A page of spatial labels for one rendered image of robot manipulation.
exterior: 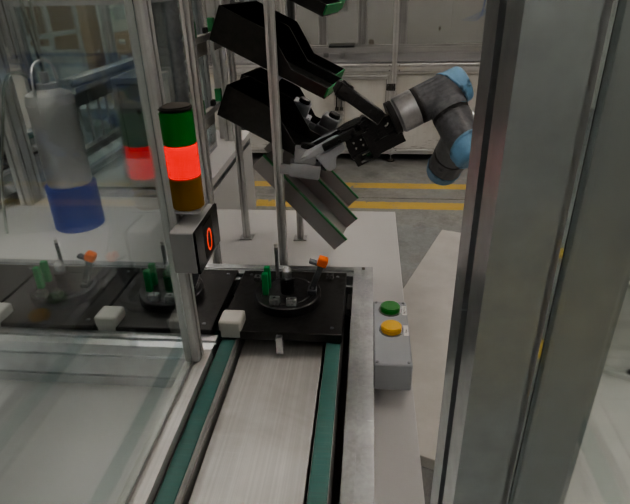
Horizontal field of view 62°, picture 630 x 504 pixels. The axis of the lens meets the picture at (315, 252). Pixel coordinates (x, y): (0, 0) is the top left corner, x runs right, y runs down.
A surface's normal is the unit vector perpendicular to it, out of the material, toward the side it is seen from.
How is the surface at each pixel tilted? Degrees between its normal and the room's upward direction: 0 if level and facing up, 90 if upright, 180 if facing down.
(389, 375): 90
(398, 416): 0
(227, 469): 0
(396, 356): 0
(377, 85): 90
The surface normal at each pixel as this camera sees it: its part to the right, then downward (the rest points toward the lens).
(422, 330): -0.03, -0.89
